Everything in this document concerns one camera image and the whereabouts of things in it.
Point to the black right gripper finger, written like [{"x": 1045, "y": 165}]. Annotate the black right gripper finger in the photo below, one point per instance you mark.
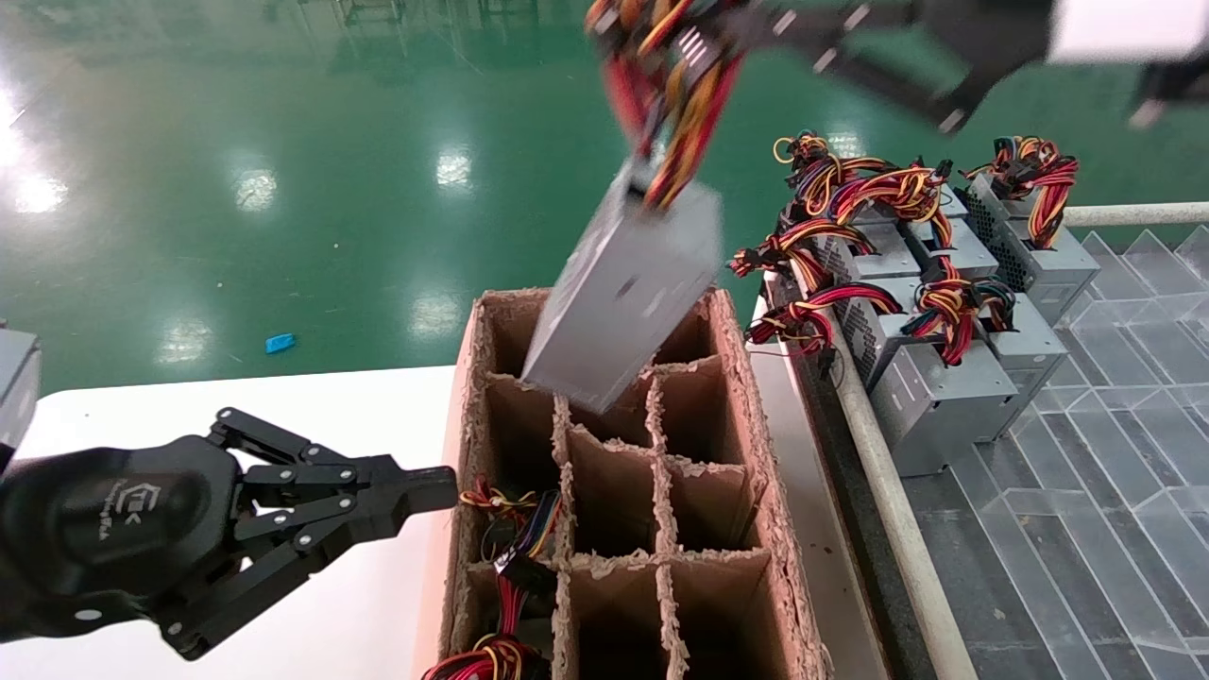
[
  {"x": 831, "y": 24},
  {"x": 897, "y": 85}
]

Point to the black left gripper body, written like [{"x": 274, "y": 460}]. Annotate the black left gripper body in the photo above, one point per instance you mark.
[{"x": 104, "y": 519}]

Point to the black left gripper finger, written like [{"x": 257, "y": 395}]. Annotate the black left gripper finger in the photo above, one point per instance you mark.
[
  {"x": 283, "y": 557},
  {"x": 331, "y": 472}
]

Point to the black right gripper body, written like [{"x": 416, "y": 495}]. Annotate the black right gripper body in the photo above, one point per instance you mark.
[{"x": 992, "y": 38}]

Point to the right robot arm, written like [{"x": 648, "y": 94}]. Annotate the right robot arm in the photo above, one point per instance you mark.
[{"x": 1176, "y": 90}]

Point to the small blue floor scrap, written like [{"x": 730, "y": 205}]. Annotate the small blue floor scrap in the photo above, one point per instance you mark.
[{"x": 280, "y": 344}]

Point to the brown cardboard divider grid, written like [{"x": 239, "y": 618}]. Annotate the brown cardboard divider grid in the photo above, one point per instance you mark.
[{"x": 661, "y": 510}]

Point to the tall brown cardboard box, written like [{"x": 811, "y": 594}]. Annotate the tall brown cardboard box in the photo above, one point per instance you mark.
[{"x": 774, "y": 529}]

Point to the black conveyor edge strip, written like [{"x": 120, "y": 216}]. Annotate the black conveyor edge strip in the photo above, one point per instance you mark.
[{"x": 878, "y": 567}]

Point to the grey patterned platform surface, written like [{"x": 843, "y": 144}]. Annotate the grey patterned platform surface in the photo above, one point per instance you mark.
[{"x": 1086, "y": 567}]

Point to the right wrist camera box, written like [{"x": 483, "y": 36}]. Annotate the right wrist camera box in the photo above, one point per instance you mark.
[{"x": 1124, "y": 28}]

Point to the short white pipe rail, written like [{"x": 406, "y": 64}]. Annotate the short white pipe rail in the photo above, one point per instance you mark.
[{"x": 1133, "y": 214}]

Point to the long white pipe rail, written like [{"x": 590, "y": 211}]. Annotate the long white pipe rail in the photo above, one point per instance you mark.
[{"x": 921, "y": 567}]

